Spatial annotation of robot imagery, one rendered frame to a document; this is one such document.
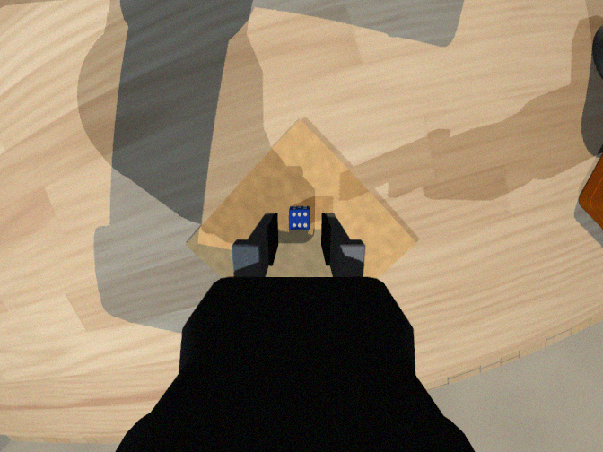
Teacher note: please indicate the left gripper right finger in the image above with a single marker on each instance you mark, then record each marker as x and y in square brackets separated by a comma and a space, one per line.
[345, 256]

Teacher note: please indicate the orange digital multimeter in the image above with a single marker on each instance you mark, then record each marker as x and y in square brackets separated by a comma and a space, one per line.
[591, 197]

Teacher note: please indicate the blue die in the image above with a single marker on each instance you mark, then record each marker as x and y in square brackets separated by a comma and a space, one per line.
[299, 218]

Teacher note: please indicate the grey plastic bottle with blue cap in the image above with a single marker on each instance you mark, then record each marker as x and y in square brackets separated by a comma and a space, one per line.
[598, 50]

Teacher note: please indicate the orange square mat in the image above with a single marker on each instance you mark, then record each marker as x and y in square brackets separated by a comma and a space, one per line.
[301, 171]

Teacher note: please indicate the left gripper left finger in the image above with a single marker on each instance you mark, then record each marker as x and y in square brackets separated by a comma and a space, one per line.
[251, 257]

